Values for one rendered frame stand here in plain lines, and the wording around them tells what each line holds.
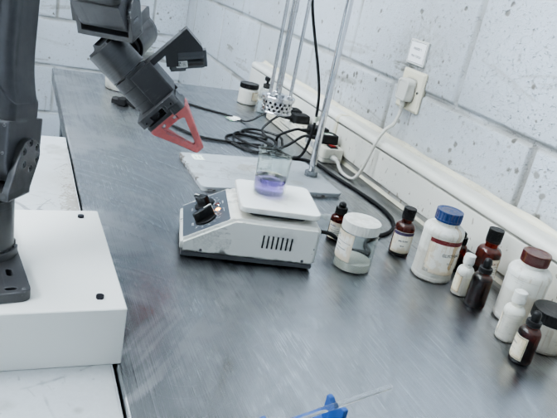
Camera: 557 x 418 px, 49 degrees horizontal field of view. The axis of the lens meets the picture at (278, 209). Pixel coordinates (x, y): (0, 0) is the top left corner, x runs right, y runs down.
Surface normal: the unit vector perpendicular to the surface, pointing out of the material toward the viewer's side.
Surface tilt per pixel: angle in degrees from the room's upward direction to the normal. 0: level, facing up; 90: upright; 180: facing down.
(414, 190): 90
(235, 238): 90
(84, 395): 0
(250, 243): 90
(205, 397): 0
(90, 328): 90
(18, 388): 0
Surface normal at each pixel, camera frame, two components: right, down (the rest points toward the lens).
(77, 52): 0.36, 0.40
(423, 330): 0.19, -0.91
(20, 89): 0.98, 0.00
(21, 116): 0.96, 0.22
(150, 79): 0.15, 0.38
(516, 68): -0.91, -0.04
